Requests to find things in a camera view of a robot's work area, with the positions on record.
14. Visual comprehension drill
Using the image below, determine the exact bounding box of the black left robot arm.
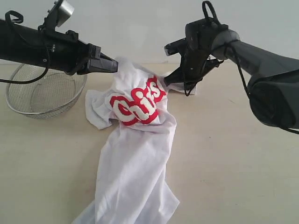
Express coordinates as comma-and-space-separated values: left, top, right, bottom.
0, 20, 118, 75

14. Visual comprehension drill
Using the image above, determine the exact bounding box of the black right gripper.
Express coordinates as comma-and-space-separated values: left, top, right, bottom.
164, 20, 228, 85

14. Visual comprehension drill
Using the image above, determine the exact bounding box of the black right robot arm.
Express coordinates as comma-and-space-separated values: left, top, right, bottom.
164, 19, 299, 131

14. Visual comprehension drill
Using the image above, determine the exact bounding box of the metal mesh strainer bowl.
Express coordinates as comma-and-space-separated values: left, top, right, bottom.
6, 69, 87, 119

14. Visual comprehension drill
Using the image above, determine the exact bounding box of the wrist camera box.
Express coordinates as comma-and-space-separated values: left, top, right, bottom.
44, 0, 74, 29
164, 38, 187, 56

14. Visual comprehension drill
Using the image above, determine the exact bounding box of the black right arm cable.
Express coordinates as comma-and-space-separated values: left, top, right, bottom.
182, 0, 299, 135

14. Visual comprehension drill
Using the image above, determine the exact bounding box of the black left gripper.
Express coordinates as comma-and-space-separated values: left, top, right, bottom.
59, 30, 118, 75

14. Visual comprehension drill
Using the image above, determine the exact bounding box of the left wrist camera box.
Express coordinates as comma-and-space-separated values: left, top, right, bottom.
44, 0, 74, 29

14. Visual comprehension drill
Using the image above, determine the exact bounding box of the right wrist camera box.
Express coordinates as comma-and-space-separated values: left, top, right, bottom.
164, 38, 187, 56

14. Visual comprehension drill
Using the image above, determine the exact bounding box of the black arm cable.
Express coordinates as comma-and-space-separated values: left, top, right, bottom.
0, 10, 57, 84
182, 0, 299, 135

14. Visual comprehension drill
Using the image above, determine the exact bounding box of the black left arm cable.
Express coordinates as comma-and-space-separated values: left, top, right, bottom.
0, 10, 57, 84

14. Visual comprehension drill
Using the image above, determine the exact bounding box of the white t-shirt red lettering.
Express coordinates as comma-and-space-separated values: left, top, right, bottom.
74, 57, 183, 224

